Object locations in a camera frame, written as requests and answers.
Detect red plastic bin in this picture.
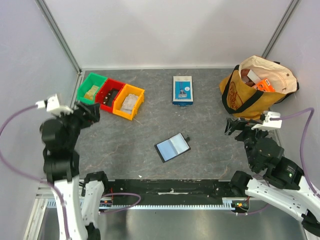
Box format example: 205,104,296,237
95,78,125,113

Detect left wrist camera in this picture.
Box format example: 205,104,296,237
35,94,74,117

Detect blue white box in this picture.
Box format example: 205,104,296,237
172,76,194,107

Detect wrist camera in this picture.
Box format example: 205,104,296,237
251,111,282,131
35,94,74,117

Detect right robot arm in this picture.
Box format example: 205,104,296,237
224,118,320,237

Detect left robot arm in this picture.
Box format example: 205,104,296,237
40,102,110,240

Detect tan blocks in green bin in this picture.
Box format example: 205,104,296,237
84,85,100,101

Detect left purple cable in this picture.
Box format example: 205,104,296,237
0,104,142,240

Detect plastic bags in yellow bin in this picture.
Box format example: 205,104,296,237
120,94,139,114

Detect orange box in bag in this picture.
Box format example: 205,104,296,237
252,78,276,93

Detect black card holder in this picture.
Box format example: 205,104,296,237
154,132,191,163

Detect black parts in red bin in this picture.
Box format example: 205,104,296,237
102,88,119,107

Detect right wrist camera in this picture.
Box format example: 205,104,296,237
251,111,282,131

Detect yellow plastic bin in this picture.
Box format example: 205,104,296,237
112,84,145,121

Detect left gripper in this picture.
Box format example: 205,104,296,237
52,99,100,148

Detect yellow canvas tote bag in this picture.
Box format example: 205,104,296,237
219,55,299,120

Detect green plastic bin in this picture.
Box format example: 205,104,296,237
76,72,107,105

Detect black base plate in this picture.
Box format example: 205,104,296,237
107,179,236,206

